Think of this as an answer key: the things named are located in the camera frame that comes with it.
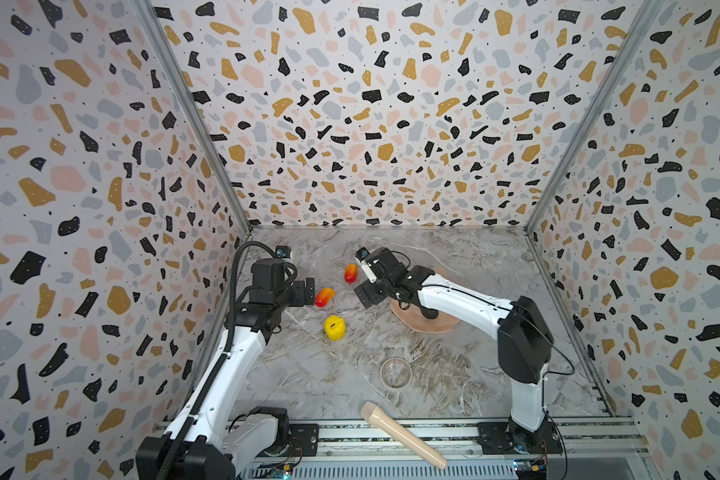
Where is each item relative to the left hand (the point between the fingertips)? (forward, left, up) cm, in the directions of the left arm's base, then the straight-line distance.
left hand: (293, 276), depth 79 cm
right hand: (+4, -19, -7) cm, 21 cm away
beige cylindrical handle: (-29, -20, -18) cm, 40 cm away
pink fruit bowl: (0, -34, -22) cm, 40 cm away
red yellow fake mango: (+15, -14, -19) cm, 27 cm away
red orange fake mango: (+6, -5, -19) cm, 21 cm away
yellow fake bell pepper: (-6, -10, -17) cm, 21 cm away
